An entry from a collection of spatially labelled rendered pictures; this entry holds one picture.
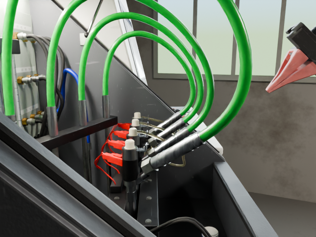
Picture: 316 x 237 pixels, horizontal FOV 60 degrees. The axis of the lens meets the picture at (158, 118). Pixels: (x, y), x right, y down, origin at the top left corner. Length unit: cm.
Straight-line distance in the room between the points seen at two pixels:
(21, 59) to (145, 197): 44
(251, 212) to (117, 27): 58
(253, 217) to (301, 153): 212
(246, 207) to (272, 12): 208
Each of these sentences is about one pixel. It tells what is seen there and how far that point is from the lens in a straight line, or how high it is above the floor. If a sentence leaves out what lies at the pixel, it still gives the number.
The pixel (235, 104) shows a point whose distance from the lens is 32.
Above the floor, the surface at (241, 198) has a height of 95.
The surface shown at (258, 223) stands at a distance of 58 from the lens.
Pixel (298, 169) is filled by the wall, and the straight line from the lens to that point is 274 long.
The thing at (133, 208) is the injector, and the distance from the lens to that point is 52.
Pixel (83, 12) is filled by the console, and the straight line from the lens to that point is 84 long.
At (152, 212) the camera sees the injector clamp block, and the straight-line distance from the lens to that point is 52.
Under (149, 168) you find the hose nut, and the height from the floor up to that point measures 111.
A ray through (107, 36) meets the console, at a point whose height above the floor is 131.
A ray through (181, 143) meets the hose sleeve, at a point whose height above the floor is 115.
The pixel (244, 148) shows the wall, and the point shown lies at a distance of 267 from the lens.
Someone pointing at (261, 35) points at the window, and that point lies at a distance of 252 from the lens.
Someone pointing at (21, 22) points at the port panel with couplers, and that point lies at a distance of 77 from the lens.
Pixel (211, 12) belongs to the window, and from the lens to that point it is 259.
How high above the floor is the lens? 126
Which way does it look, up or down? 13 degrees down
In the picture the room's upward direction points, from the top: straight up
